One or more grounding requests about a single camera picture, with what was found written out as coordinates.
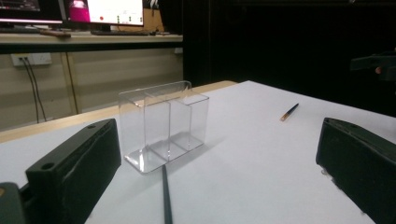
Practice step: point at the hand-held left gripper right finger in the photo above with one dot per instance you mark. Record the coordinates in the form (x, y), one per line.
(361, 161)

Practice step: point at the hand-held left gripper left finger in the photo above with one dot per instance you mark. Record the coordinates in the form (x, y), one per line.
(71, 174)

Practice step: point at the orange-tipped pen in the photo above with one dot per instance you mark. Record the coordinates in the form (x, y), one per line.
(289, 112)

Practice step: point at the clear acrylic organizer box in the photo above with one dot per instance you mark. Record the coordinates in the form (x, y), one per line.
(155, 124)

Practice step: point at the black pen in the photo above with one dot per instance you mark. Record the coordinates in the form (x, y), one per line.
(166, 199)

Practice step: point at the wooden table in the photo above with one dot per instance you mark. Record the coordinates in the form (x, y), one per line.
(62, 123)

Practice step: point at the black curtain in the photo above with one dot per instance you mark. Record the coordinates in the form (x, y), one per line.
(280, 46)

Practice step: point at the white table mat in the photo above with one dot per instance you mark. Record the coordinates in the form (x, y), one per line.
(249, 161)

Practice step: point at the beige desk with black edge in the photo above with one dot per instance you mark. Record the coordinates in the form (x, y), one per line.
(93, 42)

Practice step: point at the brown flat object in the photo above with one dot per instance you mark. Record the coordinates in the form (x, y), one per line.
(56, 33)

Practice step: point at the black keyboard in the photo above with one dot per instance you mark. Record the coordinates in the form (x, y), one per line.
(121, 32)

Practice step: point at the dark computer monitor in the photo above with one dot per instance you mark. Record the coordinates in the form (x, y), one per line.
(28, 11)

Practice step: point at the bright computer monitor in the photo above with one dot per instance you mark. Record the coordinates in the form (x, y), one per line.
(115, 11)

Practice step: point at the brown cardboard box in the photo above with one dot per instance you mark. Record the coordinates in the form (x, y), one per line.
(154, 20)

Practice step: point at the beige wall conduit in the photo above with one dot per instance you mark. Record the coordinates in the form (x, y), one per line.
(72, 84)

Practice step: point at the white wall power outlet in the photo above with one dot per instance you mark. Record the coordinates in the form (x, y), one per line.
(34, 59)

